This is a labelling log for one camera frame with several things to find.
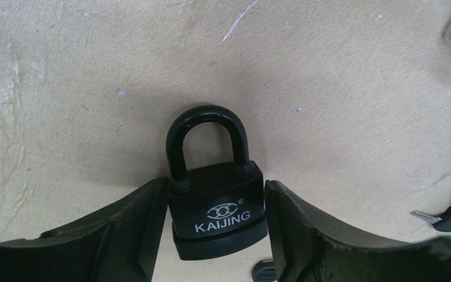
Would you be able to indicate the black Kaijing padlock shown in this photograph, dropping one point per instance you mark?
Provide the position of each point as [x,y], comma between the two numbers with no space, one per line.
[217,209]

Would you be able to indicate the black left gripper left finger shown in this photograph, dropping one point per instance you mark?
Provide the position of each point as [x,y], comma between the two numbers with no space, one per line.
[118,242]

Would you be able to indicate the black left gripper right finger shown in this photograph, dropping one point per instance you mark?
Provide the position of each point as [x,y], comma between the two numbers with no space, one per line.
[309,244]

